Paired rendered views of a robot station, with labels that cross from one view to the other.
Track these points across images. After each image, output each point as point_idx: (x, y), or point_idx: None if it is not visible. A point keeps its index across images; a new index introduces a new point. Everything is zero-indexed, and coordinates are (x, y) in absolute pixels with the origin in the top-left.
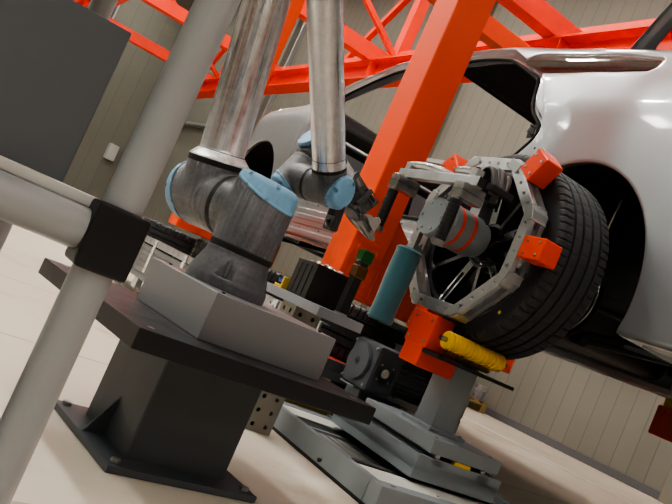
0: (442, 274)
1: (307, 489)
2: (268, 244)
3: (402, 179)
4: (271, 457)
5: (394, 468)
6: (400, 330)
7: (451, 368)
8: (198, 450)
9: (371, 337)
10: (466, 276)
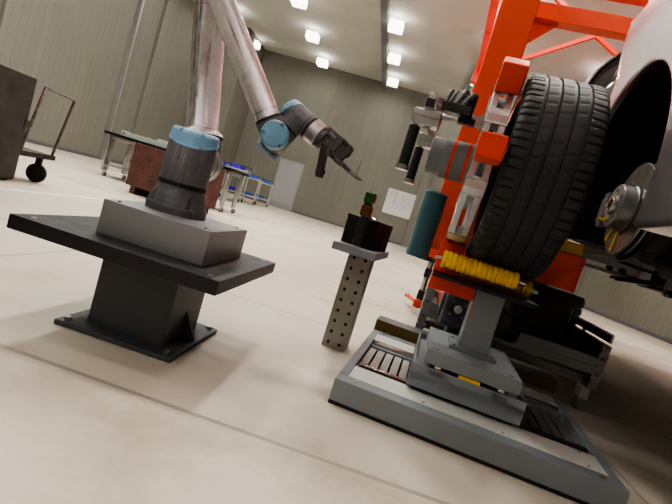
0: None
1: (281, 375)
2: (179, 171)
3: (422, 136)
4: (299, 357)
5: None
6: (433, 262)
7: (470, 289)
8: (137, 320)
9: None
10: None
